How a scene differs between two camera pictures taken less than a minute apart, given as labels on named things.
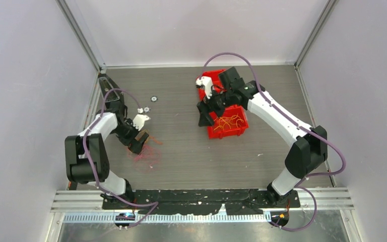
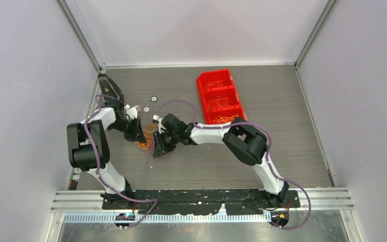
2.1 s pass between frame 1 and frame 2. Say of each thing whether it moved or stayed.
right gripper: moved
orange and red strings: stayed
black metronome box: stayed
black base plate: stayed
